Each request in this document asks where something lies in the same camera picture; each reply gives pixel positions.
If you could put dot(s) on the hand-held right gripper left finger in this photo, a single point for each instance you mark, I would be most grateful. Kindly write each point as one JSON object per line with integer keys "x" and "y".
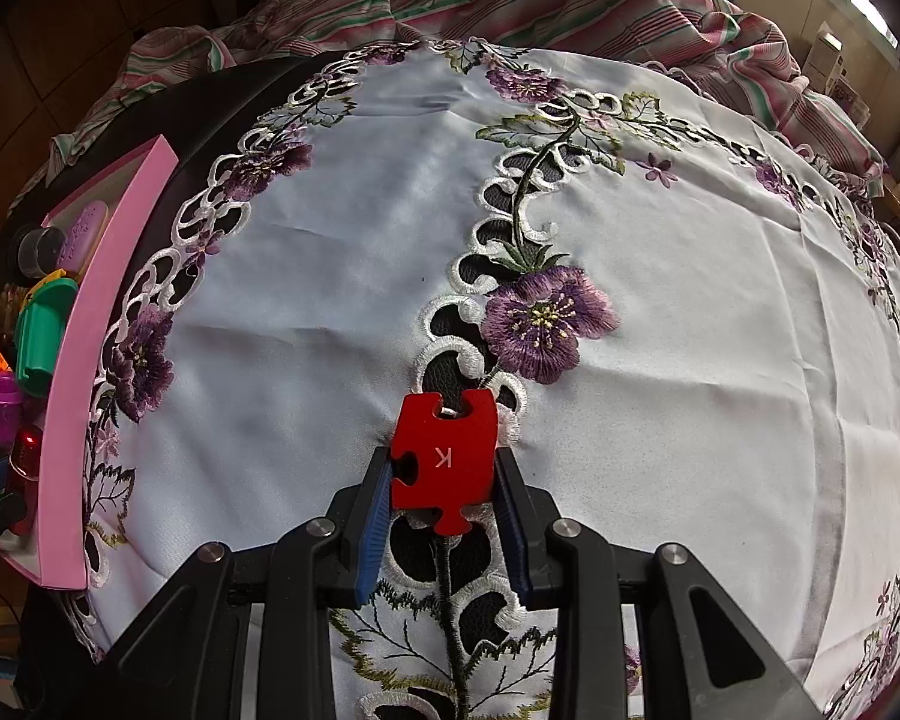
{"x": 371, "y": 532}

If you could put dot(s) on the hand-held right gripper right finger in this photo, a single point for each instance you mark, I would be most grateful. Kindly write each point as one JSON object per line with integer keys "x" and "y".
{"x": 511, "y": 532}

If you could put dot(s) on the red plastic toy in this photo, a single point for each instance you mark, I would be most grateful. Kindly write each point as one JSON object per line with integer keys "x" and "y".
{"x": 26, "y": 457}

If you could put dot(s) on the red puzzle piece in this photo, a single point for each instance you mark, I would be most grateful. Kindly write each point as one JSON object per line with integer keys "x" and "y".
{"x": 457, "y": 495}

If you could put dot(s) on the green plastic spool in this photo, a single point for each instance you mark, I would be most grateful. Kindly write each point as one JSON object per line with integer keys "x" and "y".
{"x": 41, "y": 345}

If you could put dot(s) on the pink box with white inside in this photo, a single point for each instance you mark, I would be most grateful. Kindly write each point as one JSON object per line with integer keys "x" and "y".
{"x": 82, "y": 360}

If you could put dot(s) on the black round jar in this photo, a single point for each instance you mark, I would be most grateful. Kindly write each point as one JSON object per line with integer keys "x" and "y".
{"x": 39, "y": 251}

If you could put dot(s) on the purple oval perforated case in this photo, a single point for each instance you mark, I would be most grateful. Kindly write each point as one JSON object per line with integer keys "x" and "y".
{"x": 82, "y": 236}

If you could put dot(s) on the white embroidered floral tablecloth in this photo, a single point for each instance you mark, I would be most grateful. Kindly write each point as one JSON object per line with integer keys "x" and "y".
{"x": 682, "y": 315}

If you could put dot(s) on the wooden wardrobe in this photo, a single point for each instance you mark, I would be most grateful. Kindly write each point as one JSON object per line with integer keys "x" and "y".
{"x": 82, "y": 15}

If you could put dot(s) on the pink green striped blanket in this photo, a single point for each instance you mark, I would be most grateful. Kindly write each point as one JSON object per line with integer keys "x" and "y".
{"x": 570, "y": 7}

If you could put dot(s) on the pink carton box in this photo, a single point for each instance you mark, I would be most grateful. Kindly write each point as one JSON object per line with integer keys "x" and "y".
{"x": 851, "y": 97}

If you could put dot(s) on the white carton box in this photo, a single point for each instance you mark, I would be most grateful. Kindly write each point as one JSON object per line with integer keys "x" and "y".
{"x": 825, "y": 56}

